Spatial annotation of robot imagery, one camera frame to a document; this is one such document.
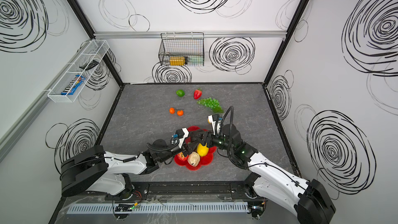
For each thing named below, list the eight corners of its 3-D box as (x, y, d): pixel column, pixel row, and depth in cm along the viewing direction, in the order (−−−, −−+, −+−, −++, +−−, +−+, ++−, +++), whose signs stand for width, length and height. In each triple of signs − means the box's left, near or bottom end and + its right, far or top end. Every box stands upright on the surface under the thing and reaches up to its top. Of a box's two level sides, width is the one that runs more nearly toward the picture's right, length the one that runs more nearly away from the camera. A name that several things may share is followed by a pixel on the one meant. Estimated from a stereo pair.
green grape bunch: (199, 103, 110) (199, 99, 106) (204, 97, 114) (204, 93, 109) (220, 115, 104) (221, 111, 99) (225, 108, 107) (226, 104, 103)
